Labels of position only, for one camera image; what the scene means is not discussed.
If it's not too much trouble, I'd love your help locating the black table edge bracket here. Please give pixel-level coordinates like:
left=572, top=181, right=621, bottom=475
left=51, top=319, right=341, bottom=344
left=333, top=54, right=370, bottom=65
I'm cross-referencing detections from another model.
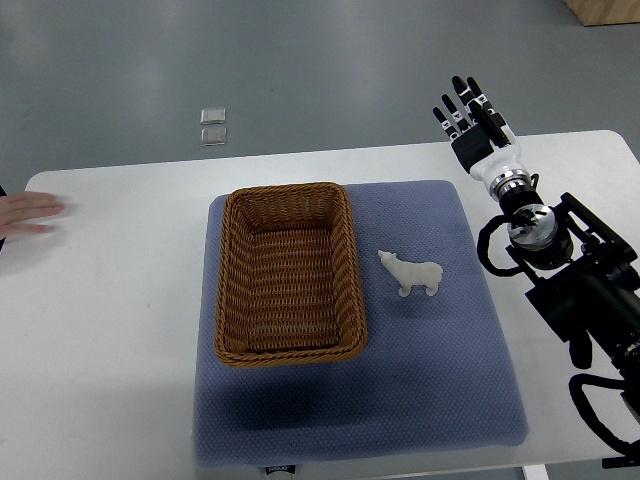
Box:
left=601, top=456, right=640, bottom=470

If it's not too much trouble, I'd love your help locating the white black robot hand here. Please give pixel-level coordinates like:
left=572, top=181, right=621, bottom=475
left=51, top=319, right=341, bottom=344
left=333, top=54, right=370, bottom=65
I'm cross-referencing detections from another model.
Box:
left=433, top=76, right=532, bottom=201

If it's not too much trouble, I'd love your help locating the person's bare hand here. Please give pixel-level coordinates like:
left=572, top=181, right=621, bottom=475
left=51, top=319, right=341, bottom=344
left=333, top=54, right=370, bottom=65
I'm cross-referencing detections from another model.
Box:
left=1, top=191, right=65, bottom=240

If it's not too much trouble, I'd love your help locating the wooden box corner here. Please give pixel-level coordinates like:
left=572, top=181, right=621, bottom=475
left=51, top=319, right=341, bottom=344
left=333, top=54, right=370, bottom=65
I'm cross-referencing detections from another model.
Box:
left=565, top=0, right=639, bottom=27

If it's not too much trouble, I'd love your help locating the brown wicker basket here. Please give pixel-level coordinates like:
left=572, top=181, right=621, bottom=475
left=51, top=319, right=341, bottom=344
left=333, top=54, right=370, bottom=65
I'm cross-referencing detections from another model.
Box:
left=214, top=182, right=368, bottom=368

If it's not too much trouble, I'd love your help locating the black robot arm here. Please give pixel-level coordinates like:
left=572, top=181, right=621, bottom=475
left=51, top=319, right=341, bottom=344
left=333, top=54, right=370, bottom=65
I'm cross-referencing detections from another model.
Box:
left=477, top=171, right=639, bottom=463

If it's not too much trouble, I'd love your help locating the white bear figurine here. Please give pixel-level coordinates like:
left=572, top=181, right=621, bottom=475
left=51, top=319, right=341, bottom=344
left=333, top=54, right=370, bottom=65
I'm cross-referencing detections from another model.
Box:
left=378, top=250, right=444, bottom=298

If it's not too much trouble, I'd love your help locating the blue quilted mat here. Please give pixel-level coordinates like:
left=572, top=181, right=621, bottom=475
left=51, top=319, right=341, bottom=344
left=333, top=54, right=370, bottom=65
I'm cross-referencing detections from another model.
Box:
left=192, top=180, right=528, bottom=468

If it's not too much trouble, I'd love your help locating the black mat label tag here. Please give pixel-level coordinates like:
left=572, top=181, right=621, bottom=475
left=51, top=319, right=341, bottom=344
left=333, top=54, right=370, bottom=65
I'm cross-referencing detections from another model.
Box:
left=264, top=465, right=296, bottom=475

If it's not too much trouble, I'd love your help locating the upper floor metal plate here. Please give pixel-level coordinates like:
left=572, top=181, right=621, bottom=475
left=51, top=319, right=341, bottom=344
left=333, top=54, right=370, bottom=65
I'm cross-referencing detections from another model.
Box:
left=200, top=107, right=226, bottom=125

